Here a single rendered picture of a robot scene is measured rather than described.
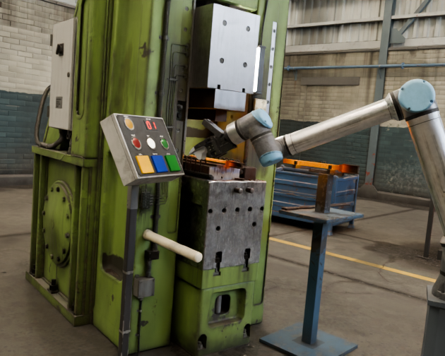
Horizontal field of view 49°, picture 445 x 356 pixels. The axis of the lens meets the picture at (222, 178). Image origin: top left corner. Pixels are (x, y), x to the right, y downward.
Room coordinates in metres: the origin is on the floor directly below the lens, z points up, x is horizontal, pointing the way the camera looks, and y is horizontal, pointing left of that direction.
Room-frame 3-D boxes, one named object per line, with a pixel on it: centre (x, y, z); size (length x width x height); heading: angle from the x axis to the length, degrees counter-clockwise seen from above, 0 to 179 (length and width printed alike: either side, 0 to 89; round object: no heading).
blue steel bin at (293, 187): (6.44, -1.09, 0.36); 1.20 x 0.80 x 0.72; 54
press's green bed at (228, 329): (2.71, 0.08, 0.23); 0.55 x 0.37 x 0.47; 38
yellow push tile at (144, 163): (1.94, 0.31, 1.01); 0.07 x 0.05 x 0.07; 153
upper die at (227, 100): (2.66, 0.12, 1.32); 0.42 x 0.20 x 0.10; 38
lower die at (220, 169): (2.66, 0.12, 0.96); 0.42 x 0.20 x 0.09; 38
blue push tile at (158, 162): (2.03, 0.27, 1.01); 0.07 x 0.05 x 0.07; 153
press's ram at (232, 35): (2.69, 0.09, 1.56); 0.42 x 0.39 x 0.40; 38
